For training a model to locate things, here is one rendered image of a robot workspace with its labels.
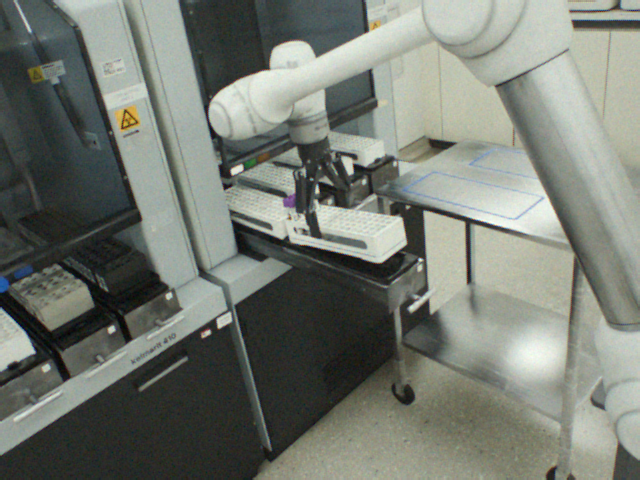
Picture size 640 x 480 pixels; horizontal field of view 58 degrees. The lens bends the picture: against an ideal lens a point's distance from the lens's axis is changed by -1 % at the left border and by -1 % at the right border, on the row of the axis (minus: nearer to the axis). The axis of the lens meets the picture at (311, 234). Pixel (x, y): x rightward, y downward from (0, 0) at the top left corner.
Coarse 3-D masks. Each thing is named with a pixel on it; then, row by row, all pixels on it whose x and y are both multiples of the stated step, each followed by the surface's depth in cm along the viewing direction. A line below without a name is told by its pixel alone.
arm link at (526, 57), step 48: (432, 0) 69; (480, 0) 65; (528, 0) 67; (480, 48) 69; (528, 48) 69; (528, 96) 72; (576, 96) 72; (528, 144) 76; (576, 144) 72; (576, 192) 74; (624, 192) 74; (576, 240) 78; (624, 240) 74; (624, 288) 76; (624, 336) 78; (624, 384) 78; (624, 432) 77
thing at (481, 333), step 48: (480, 144) 183; (384, 192) 162; (432, 192) 158; (480, 192) 154; (528, 192) 150; (480, 288) 207; (576, 288) 129; (432, 336) 189; (480, 336) 185; (528, 336) 182; (576, 336) 135; (528, 384) 164; (576, 384) 143
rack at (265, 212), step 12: (228, 192) 168; (240, 192) 167; (252, 192) 165; (228, 204) 160; (240, 204) 159; (252, 204) 159; (264, 204) 157; (276, 204) 156; (240, 216) 162; (252, 216) 154; (264, 216) 150; (276, 216) 149; (264, 228) 152; (276, 228) 148
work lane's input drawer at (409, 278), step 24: (240, 240) 160; (264, 240) 151; (288, 240) 148; (288, 264) 148; (312, 264) 140; (336, 264) 135; (360, 264) 135; (384, 264) 133; (408, 264) 129; (360, 288) 131; (384, 288) 125; (408, 288) 130; (432, 288) 131; (408, 312) 125
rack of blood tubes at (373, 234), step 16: (320, 208) 146; (336, 208) 143; (288, 224) 144; (304, 224) 139; (320, 224) 136; (336, 224) 134; (352, 224) 132; (368, 224) 131; (384, 224) 128; (400, 224) 128; (304, 240) 142; (320, 240) 137; (336, 240) 140; (352, 240) 138; (368, 240) 125; (384, 240) 125; (400, 240) 129; (368, 256) 127; (384, 256) 126
